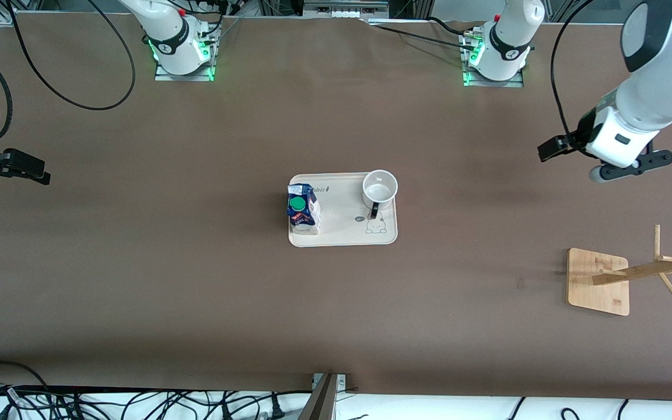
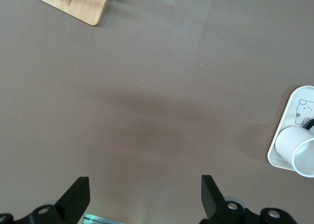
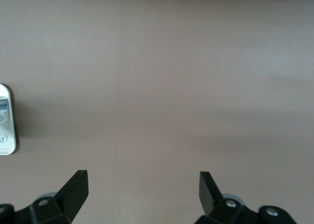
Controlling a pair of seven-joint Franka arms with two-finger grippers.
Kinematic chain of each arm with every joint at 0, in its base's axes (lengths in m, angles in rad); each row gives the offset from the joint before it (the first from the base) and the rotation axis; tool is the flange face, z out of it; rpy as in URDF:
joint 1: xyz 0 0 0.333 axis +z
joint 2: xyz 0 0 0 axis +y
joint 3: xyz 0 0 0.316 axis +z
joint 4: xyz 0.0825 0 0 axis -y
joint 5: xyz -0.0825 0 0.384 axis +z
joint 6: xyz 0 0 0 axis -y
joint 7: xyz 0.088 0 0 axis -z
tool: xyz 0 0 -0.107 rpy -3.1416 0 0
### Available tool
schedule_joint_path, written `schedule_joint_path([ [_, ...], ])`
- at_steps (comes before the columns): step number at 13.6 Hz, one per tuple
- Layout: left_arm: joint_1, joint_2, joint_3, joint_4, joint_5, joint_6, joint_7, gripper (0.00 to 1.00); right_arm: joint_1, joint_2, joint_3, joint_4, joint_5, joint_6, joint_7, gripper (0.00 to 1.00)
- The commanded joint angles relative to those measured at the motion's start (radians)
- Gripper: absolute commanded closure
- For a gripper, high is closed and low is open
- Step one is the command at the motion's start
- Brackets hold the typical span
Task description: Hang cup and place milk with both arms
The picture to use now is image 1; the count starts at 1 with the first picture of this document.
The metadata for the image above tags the black cable on table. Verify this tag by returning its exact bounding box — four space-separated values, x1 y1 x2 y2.
365 16 480 51

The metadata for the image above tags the white smiley mug black handle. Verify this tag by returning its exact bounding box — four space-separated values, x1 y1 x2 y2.
362 169 399 220

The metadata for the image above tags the grey metal post with bracket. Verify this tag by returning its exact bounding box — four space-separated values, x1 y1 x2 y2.
298 372 348 420

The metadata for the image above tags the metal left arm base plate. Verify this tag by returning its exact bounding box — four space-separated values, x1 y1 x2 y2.
460 26 524 88

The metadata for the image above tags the cream rabbit print tray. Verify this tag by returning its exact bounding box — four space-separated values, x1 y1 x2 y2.
288 171 398 248

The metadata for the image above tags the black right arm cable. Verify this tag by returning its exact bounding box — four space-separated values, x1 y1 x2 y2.
0 0 137 144

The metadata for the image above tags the grey power strip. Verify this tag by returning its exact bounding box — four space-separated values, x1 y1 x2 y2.
304 0 390 19

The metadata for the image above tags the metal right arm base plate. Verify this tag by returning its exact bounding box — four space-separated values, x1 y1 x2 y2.
154 26 220 82

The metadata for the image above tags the blue white milk carton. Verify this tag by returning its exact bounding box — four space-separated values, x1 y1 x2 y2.
286 183 321 235

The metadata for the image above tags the black looped floor cable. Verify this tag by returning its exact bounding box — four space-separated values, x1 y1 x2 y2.
0 360 52 394

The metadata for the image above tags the wooden mug rack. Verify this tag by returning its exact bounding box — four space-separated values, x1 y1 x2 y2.
566 225 672 316

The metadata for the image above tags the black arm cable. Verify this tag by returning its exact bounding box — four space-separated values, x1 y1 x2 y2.
550 0 597 146
0 0 137 144

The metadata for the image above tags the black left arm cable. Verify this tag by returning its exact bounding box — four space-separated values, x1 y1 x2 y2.
550 0 597 146

